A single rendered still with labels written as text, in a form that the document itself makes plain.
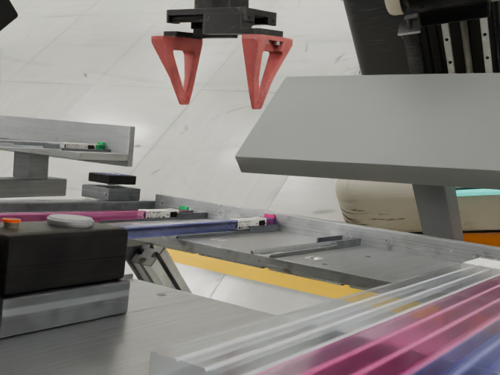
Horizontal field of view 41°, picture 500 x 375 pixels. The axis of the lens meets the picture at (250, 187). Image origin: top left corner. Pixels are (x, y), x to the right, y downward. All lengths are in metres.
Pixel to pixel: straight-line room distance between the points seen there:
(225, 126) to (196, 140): 0.11
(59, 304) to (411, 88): 0.94
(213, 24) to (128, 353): 0.45
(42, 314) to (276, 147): 0.86
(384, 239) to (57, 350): 0.51
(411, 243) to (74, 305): 0.48
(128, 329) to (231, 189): 1.76
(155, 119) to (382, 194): 1.27
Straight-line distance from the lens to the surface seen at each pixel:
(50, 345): 0.31
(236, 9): 0.68
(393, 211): 1.55
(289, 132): 1.18
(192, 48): 0.77
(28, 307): 0.32
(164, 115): 2.59
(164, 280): 1.02
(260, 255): 0.61
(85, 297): 0.35
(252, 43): 0.66
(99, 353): 0.30
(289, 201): 1.97
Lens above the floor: 1.28
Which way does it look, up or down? 38 degrees down
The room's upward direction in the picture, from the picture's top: 23 degrees counter-clockwise
